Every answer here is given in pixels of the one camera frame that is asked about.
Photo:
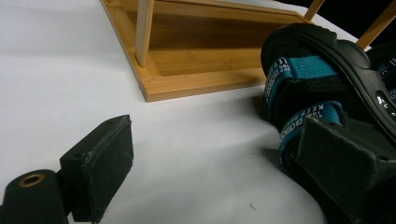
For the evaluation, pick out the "wooden three-tier shoe rack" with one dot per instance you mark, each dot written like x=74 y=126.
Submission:
x=199 y=56

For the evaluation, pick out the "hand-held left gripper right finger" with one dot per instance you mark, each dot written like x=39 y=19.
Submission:
x=342 y=168

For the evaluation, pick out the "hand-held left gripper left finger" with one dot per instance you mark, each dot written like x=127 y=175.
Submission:
x=102 y=168

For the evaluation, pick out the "pair of black shoes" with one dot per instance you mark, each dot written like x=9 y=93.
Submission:
x=384 y=59

